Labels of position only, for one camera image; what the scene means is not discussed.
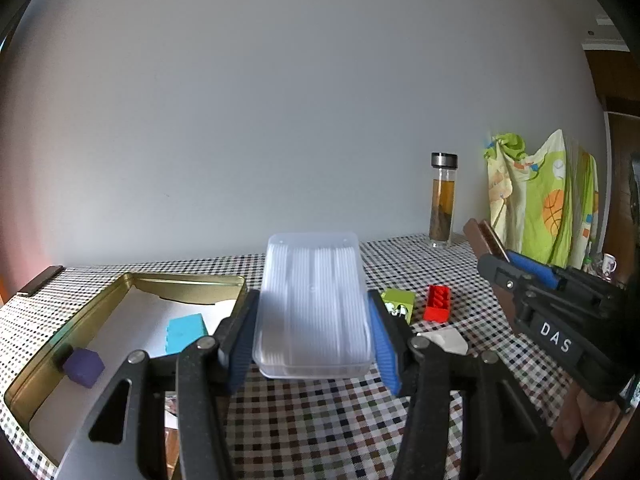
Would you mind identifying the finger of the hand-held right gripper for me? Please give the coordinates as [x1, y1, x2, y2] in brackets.
[507, 251, 567, 292]
[476, 252, 533, 312]

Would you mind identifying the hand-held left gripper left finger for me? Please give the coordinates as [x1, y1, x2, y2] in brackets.
[57, 287, 261, 480]

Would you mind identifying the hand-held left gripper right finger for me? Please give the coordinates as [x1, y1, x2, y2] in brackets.
[366, 289, 571, 480]

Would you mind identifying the brown comb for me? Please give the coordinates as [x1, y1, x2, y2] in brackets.
[462, 217, 526, 333]

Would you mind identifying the green toy building block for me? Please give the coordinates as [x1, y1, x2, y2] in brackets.
[380, 288, 416, 324]

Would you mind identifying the cyan toy building block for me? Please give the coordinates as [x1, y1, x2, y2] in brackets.
[165, 313, 209, 356]

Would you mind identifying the white charger plug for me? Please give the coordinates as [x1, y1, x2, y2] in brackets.
[416, 329, 468, 356]

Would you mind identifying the red toy building block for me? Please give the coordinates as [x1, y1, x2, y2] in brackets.
[423, 285, 452, 323]

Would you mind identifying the clear plastic box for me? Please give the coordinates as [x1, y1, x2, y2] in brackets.
[252, 231, 373, 380]

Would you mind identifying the purple cube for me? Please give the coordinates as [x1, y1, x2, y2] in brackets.
[62, 347, 106, 389]

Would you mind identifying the gold metal tin box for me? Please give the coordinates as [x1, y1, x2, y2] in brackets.
[2, 272, 249, 468]

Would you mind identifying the person's right hand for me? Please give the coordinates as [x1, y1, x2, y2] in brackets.
[552, 382, 623, 467]

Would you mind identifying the green printed cloth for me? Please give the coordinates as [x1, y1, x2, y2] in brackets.
[482, 129, 601, 273]

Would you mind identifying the checkered tablecloth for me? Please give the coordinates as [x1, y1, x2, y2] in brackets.
[0, 232, 616, 480]

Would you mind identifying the glass tea bottle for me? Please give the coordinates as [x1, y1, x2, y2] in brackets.
[429, 152, 458, 249]

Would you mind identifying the wooden cabinet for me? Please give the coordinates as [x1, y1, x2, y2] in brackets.
[582, 45, 640, 286]

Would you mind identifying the dark mobile phone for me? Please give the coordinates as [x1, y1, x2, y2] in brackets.
[15, 266, 65, 297]

